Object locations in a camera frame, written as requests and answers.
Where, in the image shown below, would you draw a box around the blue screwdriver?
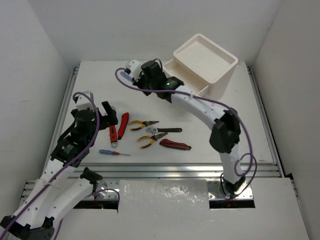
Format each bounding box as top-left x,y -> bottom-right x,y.
120,71 -> 133,83
98,149 -> 131,157

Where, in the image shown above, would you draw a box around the white top drawer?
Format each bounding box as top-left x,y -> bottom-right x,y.
163,59 -> 210,97

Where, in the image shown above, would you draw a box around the white drawer cabinet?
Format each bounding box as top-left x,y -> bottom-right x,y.
173,33 -> 239,100

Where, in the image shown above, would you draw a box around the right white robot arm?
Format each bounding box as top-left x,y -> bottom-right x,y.
125,60 -> 245,194

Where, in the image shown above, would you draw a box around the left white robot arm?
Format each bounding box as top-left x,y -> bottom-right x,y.
0,101 -> 118,240

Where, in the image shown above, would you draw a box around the red adjustable wrench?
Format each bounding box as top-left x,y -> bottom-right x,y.
109,125 -> 118,148

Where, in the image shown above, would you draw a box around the red utility knife left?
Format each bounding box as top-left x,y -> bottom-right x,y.
117,112 -> 130,140

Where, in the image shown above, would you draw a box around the yellow pliers upper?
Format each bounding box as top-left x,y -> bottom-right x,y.
128,120 -> 159,131

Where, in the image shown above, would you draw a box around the yellow pliers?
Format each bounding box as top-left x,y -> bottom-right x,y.
128,120 -> 159,131
137,132 -> 168,149

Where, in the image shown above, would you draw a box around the blue screwdriver front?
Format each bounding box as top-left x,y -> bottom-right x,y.
98,149 -> 131,157

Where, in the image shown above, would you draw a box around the black adjustable wrench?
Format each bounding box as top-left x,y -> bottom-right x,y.
146,125 -> 183,135

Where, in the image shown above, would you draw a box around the yellow pliers lower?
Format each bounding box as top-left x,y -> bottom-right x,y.
137,132 -> 168,149

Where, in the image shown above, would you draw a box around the red black utility knife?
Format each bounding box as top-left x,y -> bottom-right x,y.
159,139 -> 192,151

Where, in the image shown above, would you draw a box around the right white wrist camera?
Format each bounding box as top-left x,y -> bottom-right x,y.
125,59 -> 142,82

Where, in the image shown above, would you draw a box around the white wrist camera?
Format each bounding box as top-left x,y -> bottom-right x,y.
74,90 -> 94,111
125,59 -> 142,82

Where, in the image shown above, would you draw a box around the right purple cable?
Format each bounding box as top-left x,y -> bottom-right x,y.
114,66 -> 258,201

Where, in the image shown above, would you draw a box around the purple cable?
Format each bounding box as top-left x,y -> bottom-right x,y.
0,91 -> 121,240
114,66 -> 258,201

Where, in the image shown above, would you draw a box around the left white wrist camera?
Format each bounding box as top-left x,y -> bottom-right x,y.
74,90 -> 94,111

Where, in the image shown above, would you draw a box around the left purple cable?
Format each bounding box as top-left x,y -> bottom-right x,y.
0,91 -> 121,240

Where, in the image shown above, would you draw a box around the aluminium table frame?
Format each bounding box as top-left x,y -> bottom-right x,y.
18,63 -> 300,210

